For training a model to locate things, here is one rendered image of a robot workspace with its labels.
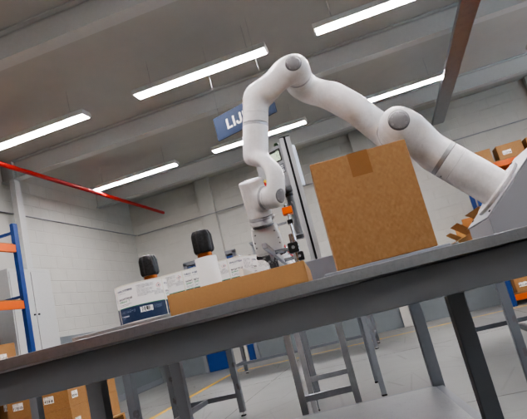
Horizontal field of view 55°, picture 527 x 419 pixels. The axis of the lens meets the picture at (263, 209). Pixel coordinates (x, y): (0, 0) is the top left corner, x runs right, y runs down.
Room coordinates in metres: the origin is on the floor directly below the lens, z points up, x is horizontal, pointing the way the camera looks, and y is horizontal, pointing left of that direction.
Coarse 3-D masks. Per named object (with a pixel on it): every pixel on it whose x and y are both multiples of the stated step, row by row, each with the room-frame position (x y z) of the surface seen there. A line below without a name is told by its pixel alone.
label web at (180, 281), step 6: (186, 270) 2.22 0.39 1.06; (162, 276) 2.24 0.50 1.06; (168, 276) 2.23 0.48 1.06; (174, 276) 2.23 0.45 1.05; (180, 276) 2.22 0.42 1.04; (186, 276) 2.22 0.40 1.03; (168, 282) 2.24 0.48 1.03; (174, 282) 2.23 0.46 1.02; (180, 282) 2.23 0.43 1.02; (186, 282) 2.22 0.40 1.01; (192, 282) 2.22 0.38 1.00; (168, 288) 2.24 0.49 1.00; (174, 288) 2.23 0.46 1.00; (180, 288) 2.23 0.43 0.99; (186, 288) 2.22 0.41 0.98; (192, 288) 2.22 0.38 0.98
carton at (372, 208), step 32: (352, 160) 1.21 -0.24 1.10; (384, 160) 1.21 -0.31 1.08; (320, 192) 1.22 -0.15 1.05; (352, 192) 1.21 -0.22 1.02; (384, 192) 1.21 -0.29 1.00; (416, 192) 1.20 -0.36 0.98; (352, 224) 1.22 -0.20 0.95; (384, 224) 1.21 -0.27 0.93; (416, 224) 1.20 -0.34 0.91; (352, 256) 1.22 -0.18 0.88; (384, 256) 1.21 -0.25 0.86
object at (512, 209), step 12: (516, 168) 1.49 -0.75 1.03; (516, 180) 1.44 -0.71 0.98; (504, 192) 1.44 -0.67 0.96; (516, 192) 1.44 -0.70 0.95; (492, 204) 1.51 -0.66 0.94; (504, 204) 1.44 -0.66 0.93; (516, 204) 1.44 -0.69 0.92; (480, 216) 1.60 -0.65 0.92; (492, 216) 1.45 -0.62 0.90; (504, 216) 1.44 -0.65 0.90; (516, 216) 1.44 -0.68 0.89; (468, 228) 1.72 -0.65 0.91; (480, 228) 1.57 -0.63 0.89; (492, 228) 1.45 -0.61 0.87; (504, 228) 1.45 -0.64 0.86; (516, 228) 1.44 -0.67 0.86
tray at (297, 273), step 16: (272, 272) 0.93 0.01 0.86; (288, 272) 0.92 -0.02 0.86; (304, 272) 0.92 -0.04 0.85; (208, 288) 0.94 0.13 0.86; (224, 288) 0.93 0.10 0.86; (240, 288) 0.93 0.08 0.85; (256, 288) 0.93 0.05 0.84; (272, 288) 0.93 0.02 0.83; (176, 304) 0.94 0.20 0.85; (192, 304) 0.94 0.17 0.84; (208, 304) 0.94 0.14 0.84
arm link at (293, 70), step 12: (288, 60) 1.54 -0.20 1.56; (300, 60) 1.54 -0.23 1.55; (276, 72) 1.58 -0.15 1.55; (288, 72) 1.55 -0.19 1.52; (300, 72) 1.55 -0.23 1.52; (252, 84) 1.65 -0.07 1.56; (264, 84) 1.62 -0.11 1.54; (276, 84) 1.59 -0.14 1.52; (288, 84) 1.58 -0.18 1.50; (300, 84) 1.61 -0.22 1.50; (252, 96) 1.64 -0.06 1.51; (264, 96) 1.64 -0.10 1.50; (276, 96) 1.64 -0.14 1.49; (252, 108) 1.64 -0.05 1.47; (264, 108) 1.65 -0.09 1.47; (252, 120) 1.64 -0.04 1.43; (264, 120) 1.65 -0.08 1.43
